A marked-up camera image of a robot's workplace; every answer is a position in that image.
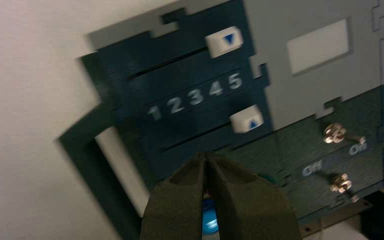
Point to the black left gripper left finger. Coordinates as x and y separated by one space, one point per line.
175 208

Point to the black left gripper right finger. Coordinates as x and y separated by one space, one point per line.
251 208

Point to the white slider knob up arrow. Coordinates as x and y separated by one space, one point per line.
246 119

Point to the white slider knob down arrow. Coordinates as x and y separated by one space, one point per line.
224 42

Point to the blue push button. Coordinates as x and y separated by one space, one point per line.
210 218

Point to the teal and grey control box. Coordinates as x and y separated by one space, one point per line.
185 69

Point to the grey display window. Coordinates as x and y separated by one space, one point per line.
318 46

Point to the metal toggle switch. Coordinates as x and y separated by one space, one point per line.
334 133
341 183

